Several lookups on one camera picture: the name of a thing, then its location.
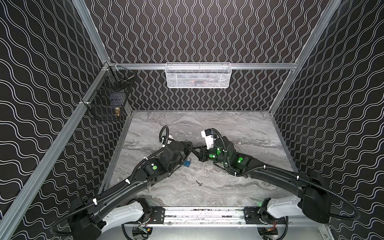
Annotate blue padlock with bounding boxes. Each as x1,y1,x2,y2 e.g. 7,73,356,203
183,158,192,168

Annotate white mesh wall basket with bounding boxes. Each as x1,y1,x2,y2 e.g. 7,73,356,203
165,62,232,89

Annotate brass object in basket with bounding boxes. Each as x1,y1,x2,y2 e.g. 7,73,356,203
115,108,121,117

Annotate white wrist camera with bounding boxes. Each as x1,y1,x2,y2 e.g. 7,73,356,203
162,135,174,145
201,129,217,150

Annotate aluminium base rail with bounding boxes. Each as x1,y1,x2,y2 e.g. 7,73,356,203
148,207,285,227

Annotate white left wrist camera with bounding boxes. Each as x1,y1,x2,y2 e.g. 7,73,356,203
162,135,174,145

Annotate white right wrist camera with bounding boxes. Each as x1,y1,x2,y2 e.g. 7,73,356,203
201,129,217,150

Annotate black wire wall basket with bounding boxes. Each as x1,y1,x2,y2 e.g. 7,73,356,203
86,64,136,123

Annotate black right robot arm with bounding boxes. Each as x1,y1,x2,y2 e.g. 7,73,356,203
192,129,361,224

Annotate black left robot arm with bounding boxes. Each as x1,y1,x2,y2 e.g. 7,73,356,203
50,126,193,240

